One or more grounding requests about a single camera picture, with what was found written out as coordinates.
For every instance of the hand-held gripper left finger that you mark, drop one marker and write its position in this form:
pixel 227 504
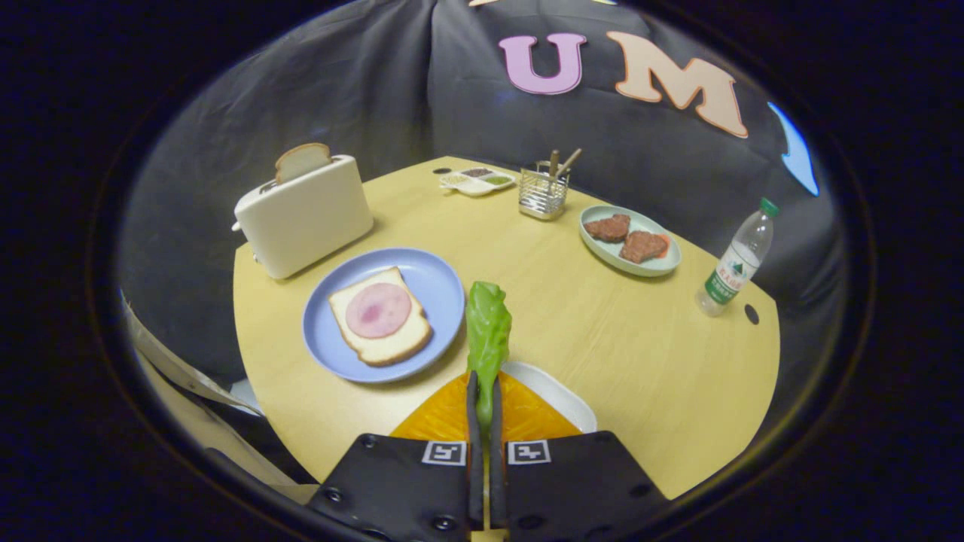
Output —
pixel 474 467

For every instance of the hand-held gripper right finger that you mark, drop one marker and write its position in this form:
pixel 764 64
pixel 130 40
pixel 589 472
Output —
pixel 497 474

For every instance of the green lettuce leaf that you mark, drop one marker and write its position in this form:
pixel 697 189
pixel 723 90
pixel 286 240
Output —
pixel 488 331

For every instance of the toasted bread slice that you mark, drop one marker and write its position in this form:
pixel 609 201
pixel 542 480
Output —
pixel 301 162

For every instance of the white oval plate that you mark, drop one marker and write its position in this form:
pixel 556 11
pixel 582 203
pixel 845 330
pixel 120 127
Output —
pixel 557 395

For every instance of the white bread slice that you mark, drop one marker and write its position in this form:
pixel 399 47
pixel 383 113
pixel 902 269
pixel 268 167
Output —
pixel 392 350

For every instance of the pink ham slice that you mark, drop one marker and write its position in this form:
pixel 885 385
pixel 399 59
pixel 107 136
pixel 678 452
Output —
pixel 379 310

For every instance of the blue plate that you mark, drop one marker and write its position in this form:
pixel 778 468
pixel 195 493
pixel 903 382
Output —
pixel 437 286

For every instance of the pale green plate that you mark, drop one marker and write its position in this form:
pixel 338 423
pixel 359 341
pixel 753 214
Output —
pixel 607 251

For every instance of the reddish brown meat piece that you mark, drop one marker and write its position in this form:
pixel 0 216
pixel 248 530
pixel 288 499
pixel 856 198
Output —
pixel 642 247

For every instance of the white divided condiment tray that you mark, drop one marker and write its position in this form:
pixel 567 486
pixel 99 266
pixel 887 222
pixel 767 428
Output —
pixel 474 187

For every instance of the white toaster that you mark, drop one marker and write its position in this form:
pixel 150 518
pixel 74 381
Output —
pixel 301 226

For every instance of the clear plastic water bottle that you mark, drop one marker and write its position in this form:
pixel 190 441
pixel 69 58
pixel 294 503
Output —
pixel 734 271

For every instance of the short wooden stick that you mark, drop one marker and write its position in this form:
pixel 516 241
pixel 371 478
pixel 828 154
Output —
pixel 553 162

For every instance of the long wooden stick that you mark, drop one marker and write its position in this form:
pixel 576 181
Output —
pixel 570 159

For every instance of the black backdrop cloth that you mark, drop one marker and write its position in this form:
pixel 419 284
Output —
pixel 376 90

